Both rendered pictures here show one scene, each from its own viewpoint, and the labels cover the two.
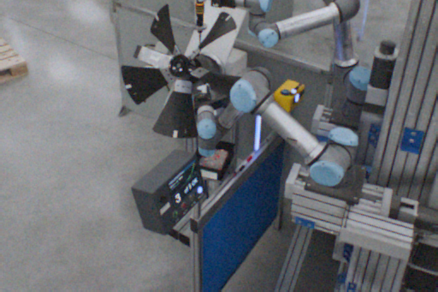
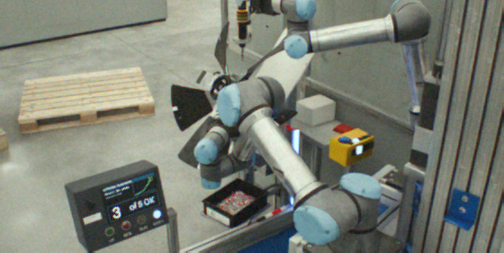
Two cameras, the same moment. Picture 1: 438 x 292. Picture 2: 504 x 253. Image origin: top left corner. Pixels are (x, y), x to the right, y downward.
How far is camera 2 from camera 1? 0.91 m
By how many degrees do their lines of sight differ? 20
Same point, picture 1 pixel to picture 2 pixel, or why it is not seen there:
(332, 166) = (318, 214)
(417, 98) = (470, 143)
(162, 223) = (86, 236)
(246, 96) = (229, 103)
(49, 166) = not seen: hidden behind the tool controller
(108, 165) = (184, 212)
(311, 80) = (403, 142)
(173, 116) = not seen: hidden behind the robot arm
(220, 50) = (284, 83)
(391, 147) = (436, 217)
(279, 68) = (369, 124)
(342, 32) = (413, 63)
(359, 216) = not seen: outside the picture
